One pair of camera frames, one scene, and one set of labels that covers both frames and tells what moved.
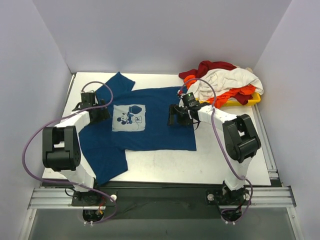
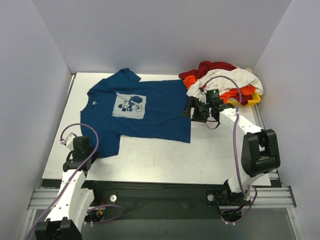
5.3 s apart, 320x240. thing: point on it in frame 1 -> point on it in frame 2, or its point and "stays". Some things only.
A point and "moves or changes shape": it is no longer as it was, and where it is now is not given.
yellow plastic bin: [256, 98] stays
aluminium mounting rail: [273, 197] stays
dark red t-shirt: [207, 66] stays
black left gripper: [100, 114] -> [81, 144]
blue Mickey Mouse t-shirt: [139, 120] moves or changes shape
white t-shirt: [212, 82] stays
